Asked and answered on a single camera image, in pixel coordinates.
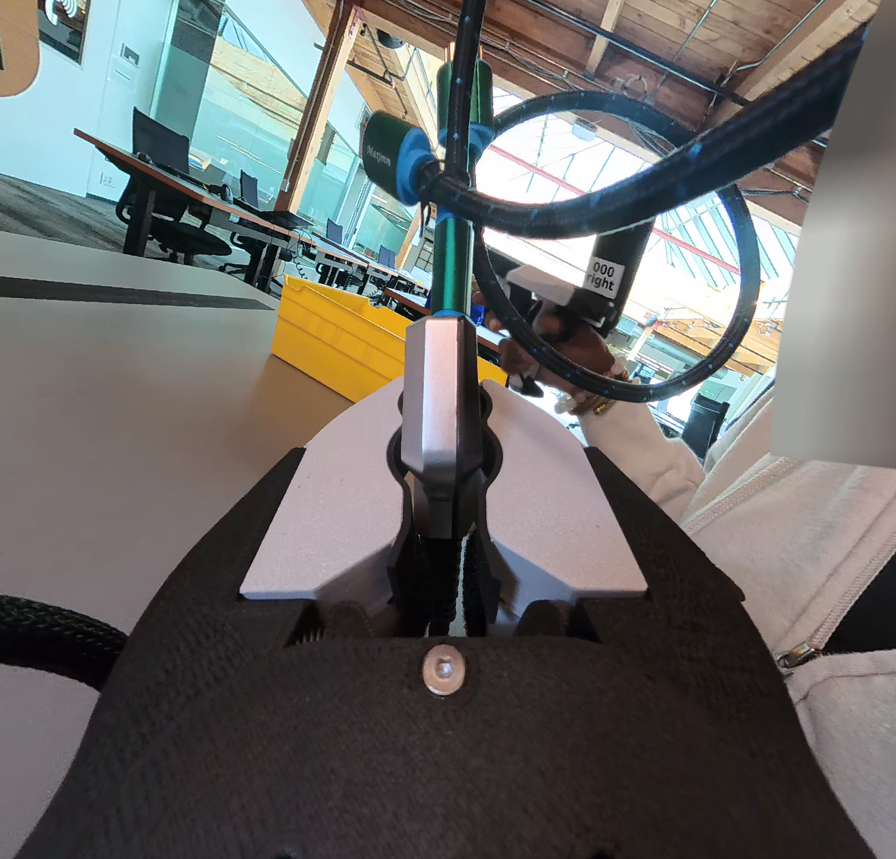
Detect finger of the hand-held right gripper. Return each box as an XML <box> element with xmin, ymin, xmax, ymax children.
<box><xmin>504</xmin><ymin>264</ymin><xmax>610</xmax><ymax>329</ymax></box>

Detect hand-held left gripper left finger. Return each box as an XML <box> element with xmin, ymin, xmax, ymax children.
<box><xmin>240</xmin><ymin>374</ymin><xmax>421</xmax><ymax>602</ymax></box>

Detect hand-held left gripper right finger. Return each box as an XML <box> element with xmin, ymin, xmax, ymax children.
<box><xmin>462</xmin><ymin>378</ymin><xmax>648</xmax><ymax>615</ymax></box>

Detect black braided cable green plugs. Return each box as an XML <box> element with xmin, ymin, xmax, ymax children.
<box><xmin>360</xmin><ymin>0</ymin><xmax>869</xmax><ymax>636</ymax></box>

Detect yellow plastic bin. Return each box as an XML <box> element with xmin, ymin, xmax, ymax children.
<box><xmin>271</xmin><ymin>274</ymin><xmax>512</xmax><ymax>401</ymax></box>

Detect person's right forearm white sleeve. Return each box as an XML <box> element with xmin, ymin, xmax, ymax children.
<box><xmin>574</xmin><ymin>395</ymin><xmax>709</xmax><ymax>524</ymax></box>

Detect grey desk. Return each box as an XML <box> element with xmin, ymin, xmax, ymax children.
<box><xmin>0</xmin><ymin>231</ymin><xmax>405</xmax><ymax>859</ymax></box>

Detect wooden office desk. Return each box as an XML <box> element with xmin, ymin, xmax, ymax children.
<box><xmin>73</xmin><ymin>128</ymin><xmax>316</xmax><ymax>275</ymax></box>

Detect person's right hand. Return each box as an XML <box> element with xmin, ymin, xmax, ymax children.
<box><xmin>483</xmin><ymin>304</ymin><xmax>618</xmax><ymax>398</ymax></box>

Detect black office chair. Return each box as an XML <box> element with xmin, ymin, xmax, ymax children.
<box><xmin>115</xmin><ymin>173</ymin><xmax>233</xmax><ymax>266</ymax></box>

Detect white bead bracelet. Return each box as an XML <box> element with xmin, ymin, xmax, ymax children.
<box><xmin>555</xmin><ymin>353</ymin><xmax>632</xmax><ymax>415</ymax></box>

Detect wooden post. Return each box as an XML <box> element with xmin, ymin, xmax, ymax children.
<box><xmin>275</xmin><ymin>1</ymin><xmax>359</xmax><ymax>213</ymax></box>

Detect wall sign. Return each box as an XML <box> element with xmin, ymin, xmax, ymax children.
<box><xmin>38</xmin><ymin>0</ymin><xmax>95</xmax><ymax>65</ymax></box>

